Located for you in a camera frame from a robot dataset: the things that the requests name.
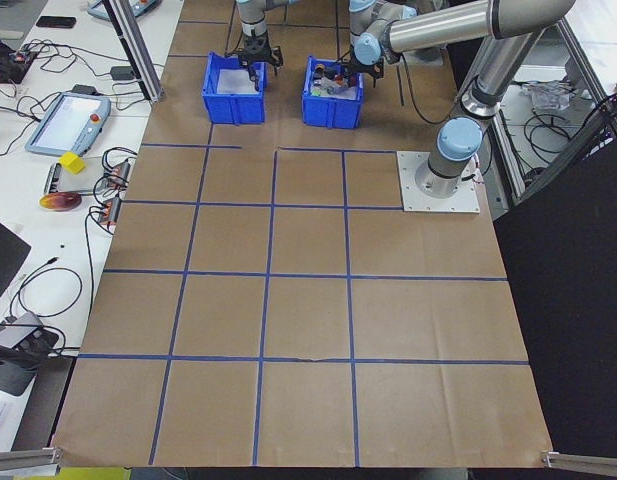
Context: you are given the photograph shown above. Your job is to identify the circuit board with wires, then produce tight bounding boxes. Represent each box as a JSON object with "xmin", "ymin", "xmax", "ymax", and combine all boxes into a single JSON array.
[{"xmin": 1, "ymin": 47, "xmax": 39, "ymax": 85}]

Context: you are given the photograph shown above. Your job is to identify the yellow sheet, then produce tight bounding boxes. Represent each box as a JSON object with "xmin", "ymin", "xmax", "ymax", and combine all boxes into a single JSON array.
[{"xmin": 57, "ymin": 466, "xmax": 134, "ymax": 480}]

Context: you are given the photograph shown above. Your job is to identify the white foam bin liner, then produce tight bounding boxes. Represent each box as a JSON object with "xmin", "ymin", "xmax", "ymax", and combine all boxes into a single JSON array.
[{"xmin": 216, "ymin": 67, "xmax": 264, "ymax": 96}]

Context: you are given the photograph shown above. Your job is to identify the black stand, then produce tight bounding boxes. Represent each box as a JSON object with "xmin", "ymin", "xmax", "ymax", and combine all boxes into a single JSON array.
[{"xmin": 0, "ymin": 357, "xmax": 38, "ymax": 397}]

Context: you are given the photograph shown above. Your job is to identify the short aluminium profile bar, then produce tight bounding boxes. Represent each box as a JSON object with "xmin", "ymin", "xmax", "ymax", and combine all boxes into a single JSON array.
[{"xmin": 540, "ymin": 449, "xmax": 617, "ymax": 472}]

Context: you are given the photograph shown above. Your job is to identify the grey teach pendant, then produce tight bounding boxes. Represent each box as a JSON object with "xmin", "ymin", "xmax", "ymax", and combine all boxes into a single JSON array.
[
  {"xmin": 85, "ymin": 0, "xmax": 163, "ymax": 22},
  {"xmin": 24, "ymin": 91, "xmax": 112, "ymax": 157}
]

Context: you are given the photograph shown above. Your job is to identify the black cable bundle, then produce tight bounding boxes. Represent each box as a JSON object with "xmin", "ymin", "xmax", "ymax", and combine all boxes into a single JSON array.
[{"xmin": 524, "ymin": 107, "xmax": 592, "ymax": 162}]

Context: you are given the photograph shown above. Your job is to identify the aluminium cage bar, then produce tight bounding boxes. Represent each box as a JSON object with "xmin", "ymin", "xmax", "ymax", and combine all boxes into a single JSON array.
[{"xmin": 556, "ymin": 18, "xmax": 615, "ymax": 137}]

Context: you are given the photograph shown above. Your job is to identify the black laptop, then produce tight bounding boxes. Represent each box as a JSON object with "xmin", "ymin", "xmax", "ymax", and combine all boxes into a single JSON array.
[{"xmin": 0, "ymin": 213, "xmax": 33, "ymax": 312}]

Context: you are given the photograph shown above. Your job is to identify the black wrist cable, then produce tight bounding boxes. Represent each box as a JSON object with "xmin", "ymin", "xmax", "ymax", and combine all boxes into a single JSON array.
[{"xmin": 405, "ymin": 52, "xmax": 462, "ymax": 126}]

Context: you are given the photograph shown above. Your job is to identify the black looped cable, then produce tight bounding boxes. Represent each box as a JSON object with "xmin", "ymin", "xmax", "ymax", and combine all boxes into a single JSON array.
[{"xmin": 16, "ymin": 256, "xmax": 85, "ymax": 320}]

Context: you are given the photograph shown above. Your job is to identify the blue bin with capacitors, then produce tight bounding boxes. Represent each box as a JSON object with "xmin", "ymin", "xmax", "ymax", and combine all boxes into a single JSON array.
[{"xmin": 201, "ymin": 51, "xmax": 268, "ymax": 126}]

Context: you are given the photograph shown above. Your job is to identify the black smartphone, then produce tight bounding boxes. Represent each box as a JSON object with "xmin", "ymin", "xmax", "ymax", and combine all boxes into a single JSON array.
[{"xmin": 36, "ymin": 15, "xmax": 78, "ymax": 30}]

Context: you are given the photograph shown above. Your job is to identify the crumpled clear plastic bag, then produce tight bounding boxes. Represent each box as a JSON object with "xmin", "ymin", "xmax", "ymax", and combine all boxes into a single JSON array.
[{"xmin": 520, "ymin": 81, "xmax": 573, "ymax": 112}]

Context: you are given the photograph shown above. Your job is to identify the long aluminium profile bar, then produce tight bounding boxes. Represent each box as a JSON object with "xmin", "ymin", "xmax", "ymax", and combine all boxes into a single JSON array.
[{"xmin": 0, "ymin": 447, "xmax": 64, "ymax": 477}]

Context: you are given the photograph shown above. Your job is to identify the black frame cover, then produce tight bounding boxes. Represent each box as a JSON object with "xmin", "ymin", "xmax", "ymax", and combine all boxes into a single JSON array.
[{"xmin": 491, "ymin": 128, "xmax": 617, "ymax": 460}]

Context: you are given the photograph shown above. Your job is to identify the yellow cube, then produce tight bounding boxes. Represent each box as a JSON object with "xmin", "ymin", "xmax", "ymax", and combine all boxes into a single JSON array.
[{"xmin": 58, "ymin": 152, "xmax": 86, "ymax": 176}]

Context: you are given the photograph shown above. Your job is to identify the assorted small items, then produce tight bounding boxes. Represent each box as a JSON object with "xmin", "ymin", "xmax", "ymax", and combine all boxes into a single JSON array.
[{"xmin": 310, "ymin": 74, "xmax": 362, "ymax": 100}]

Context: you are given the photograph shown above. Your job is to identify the white square base plate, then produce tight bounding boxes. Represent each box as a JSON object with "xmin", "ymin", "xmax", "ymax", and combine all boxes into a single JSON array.
[
  {"xmin": 396, "ymin": 149, "xmax": 482, "ymax": 216},
  {"xmin": 400, "ymin": 47, "xmax": 445, "ymax": 67}
]

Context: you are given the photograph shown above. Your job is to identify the aluminium profile post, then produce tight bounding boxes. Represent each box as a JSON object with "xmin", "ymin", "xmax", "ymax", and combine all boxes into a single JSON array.
[{"xmin": 101, "ymin": 0, "xmax": 166, "ymax": 104}]

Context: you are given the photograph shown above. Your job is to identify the V-shaped metal bar frame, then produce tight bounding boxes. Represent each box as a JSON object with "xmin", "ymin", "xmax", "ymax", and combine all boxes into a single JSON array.
[{"xmin": 489, "ymin": 84, "xmax": 617, "ymax": 207}]

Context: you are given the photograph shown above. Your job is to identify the blue bin with buttons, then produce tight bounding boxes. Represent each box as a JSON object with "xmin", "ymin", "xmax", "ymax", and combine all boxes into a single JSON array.
[{"xmin": 301, "ymin": 55, "xmax": 365, "ymax": 131}]

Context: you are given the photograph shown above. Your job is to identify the red yellow toy fruit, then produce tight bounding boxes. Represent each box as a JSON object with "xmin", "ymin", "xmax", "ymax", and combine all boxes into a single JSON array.
[{"xmin": 39, "ymin": 193, "xmax": 83, "ymax": 213}]

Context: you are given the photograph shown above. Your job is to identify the black orange cable hub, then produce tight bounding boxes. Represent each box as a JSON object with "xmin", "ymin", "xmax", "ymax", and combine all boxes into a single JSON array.
[
  {"xmin": 101, "ymin": 159, "xmax": 135, "ymax": 190},
  {"xmin": 95, "ymin": 197, "xmax": 122, "ymax": 232}
]

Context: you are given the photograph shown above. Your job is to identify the black hub cables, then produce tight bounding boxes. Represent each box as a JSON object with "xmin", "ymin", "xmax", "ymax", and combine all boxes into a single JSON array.
[{"xmin": 85, "ymin": 145, "xmax": 139, "ymax": 201}]

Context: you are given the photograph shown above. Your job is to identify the small silver device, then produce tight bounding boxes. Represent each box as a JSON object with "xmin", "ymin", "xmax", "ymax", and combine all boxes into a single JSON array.
[{"xmin": 42, "ymin": 162, "xmax": 65, "ymax": 195}]

